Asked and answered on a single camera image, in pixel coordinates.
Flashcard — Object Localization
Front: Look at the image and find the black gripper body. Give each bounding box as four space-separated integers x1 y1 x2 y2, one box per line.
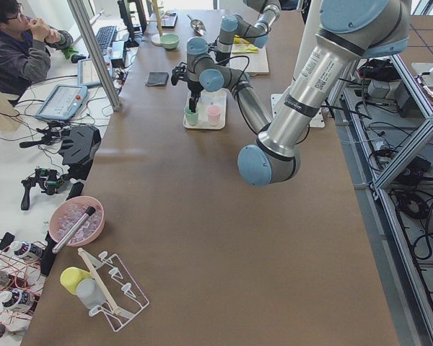
170 62 204 94
208 42 231 66

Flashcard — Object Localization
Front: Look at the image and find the green cup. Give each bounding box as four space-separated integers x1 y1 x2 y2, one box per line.
184 107 199 126

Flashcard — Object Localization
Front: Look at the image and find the pink cup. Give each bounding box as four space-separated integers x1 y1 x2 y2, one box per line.
206 105 221 126

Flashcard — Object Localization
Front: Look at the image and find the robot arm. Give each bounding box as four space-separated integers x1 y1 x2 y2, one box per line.
214 0 281 66
171 1 411 186

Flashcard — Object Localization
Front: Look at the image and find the cream rabbit tray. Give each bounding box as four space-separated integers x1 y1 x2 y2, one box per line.
183 89 227 130

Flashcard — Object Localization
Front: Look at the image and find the grey folded cloth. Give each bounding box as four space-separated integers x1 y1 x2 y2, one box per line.
146 71 169 87

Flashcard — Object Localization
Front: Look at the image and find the yellow plastic knife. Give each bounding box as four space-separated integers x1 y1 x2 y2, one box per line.
232 44 259 55

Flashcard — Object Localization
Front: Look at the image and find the green bowl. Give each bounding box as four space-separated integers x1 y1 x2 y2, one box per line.
159 33 180 50

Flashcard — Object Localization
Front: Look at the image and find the wooden cutting board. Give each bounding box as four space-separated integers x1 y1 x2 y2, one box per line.
229 48 270 76

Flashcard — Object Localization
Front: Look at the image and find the steel ice scoop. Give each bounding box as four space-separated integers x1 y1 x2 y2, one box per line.
187 14 206 36

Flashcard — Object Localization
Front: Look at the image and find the black monitor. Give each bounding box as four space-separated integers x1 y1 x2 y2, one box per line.
117 0 147 48

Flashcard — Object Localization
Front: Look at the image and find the black keyboard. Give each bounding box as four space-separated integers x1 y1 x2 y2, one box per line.
95 25 117 55

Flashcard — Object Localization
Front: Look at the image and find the teach pendant tablet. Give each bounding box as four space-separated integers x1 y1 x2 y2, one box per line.
35 84 87 121

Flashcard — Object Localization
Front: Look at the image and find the metal scoop in bowl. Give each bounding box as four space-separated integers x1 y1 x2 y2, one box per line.
51 206 96 254

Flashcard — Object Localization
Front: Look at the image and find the seated person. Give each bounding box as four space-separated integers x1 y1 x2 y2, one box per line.
0 1 73 105

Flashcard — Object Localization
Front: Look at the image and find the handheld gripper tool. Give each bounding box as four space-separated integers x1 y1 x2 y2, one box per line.
20 167 70 210

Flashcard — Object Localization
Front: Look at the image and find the pink bowl with ice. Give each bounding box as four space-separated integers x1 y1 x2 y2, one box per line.
49 196 105 247

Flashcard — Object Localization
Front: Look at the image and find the yellow cup on rack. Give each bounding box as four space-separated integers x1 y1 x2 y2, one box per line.
60 267 92 295

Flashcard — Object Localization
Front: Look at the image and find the grey cup on rack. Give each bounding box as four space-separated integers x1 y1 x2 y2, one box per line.
76 278 107 309

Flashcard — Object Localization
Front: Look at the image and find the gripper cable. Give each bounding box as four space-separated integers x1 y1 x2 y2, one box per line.
223 53 252 86

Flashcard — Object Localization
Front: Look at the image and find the aluminium frame post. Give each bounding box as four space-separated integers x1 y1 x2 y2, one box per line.
67 0 121 111

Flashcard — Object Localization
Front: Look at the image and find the white wire cup rack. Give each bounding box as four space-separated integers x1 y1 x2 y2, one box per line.
78 247 151 332

